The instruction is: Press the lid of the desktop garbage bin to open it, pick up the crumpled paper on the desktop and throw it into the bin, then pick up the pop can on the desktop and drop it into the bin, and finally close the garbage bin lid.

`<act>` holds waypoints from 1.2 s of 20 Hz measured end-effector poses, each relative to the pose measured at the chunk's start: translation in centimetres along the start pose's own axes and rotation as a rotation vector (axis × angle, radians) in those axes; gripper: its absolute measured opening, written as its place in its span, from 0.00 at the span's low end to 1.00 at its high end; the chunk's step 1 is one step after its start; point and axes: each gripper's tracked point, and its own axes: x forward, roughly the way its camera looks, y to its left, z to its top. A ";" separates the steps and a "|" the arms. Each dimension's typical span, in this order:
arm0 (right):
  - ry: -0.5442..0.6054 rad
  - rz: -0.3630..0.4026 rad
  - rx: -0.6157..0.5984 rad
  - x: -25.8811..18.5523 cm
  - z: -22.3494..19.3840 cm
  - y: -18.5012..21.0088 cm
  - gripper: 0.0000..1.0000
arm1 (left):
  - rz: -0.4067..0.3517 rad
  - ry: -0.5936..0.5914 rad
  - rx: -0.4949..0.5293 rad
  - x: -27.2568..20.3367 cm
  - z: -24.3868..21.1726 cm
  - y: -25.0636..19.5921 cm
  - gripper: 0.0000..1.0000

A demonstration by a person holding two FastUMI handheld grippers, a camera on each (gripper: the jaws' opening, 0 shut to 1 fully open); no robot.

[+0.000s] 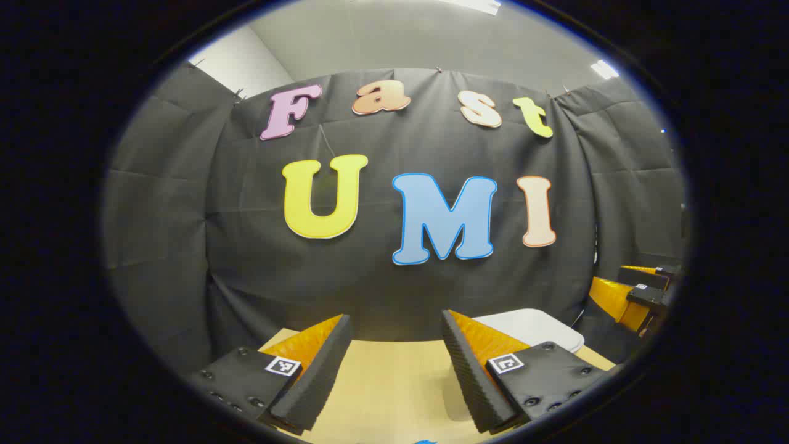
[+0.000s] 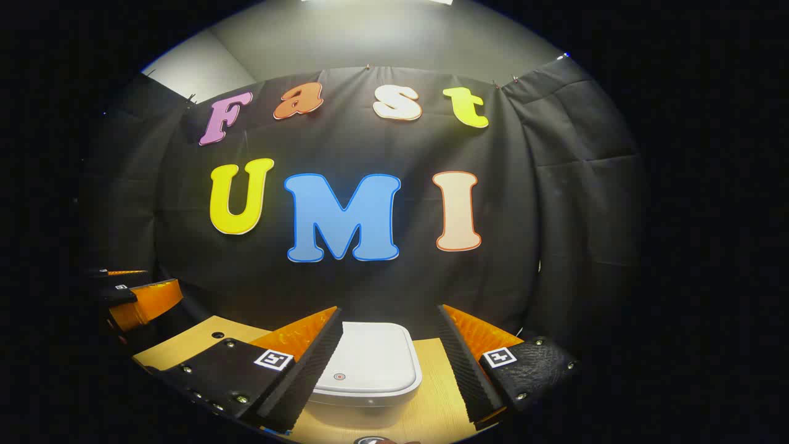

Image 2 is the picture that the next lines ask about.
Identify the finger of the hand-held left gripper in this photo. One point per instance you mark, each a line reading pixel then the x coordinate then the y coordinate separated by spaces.
pixel 148 302
pixel 123 275

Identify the white desktop garbage bin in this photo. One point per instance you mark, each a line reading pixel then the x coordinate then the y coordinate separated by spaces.
pixel 370 357

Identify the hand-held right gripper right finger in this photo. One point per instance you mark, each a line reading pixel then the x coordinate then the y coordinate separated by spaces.
pixel 466 370

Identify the wooden desktop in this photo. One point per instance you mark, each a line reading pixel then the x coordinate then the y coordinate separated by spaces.
pixel 431 401

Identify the black backdrop cloth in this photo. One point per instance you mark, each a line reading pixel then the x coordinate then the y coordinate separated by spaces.
pixel 370 290

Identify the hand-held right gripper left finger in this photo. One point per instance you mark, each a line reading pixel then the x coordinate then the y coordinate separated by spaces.
pixel 308 376

